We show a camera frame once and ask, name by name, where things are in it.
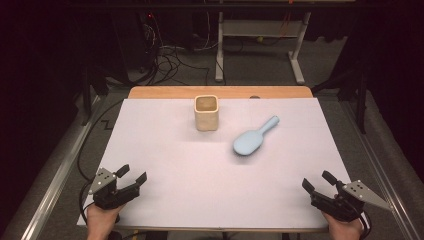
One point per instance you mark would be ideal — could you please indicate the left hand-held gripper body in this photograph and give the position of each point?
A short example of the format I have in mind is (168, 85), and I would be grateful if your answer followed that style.
(106, 196)

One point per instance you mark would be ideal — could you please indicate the aluminium floor rail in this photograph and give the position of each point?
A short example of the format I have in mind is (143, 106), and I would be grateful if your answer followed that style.
(383, 180)
(56, 186)

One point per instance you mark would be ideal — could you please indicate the dark metal stand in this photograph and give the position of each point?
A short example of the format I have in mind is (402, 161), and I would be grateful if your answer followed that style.
(361, 100)
(87, 96)

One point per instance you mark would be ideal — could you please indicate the white table mat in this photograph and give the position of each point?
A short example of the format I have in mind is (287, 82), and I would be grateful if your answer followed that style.
(200, 180)

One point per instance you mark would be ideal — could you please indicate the light blue rice paddle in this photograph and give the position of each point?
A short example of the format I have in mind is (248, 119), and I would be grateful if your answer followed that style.
(246, 143)

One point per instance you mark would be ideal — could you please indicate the wooden table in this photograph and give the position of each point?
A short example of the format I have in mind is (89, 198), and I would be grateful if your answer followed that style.
(166, 92)

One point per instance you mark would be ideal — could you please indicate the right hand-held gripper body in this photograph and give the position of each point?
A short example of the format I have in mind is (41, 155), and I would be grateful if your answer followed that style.
(340, 206)

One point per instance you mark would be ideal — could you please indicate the person's right hand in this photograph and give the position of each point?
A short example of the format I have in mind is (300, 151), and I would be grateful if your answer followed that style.
(345, 231)

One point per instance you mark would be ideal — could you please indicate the white metal stand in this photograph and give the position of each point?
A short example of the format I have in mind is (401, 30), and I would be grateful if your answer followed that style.
(260, 28)

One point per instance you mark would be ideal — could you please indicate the beige square cup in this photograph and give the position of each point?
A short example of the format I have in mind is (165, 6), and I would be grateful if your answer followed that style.
(206, 121)

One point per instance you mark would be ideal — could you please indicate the small yellow-green ball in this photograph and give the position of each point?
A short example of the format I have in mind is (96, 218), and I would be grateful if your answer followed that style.
(260, 39)

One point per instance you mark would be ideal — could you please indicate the person's left hand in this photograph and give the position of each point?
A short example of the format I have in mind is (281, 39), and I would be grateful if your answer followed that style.
(100, 223)

